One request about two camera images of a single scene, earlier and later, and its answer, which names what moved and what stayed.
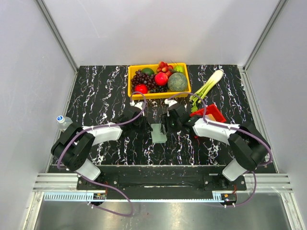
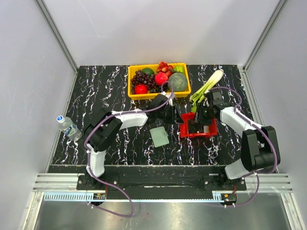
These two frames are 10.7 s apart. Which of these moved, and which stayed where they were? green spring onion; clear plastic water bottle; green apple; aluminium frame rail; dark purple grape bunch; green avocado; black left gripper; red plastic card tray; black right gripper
Moved: red plastic card tray; black right gripper; black left gripper
Stayed: green apple; green spring onion; clear plastic water bottle; green avocado; dark purple grape bunch; aluminium frame rail
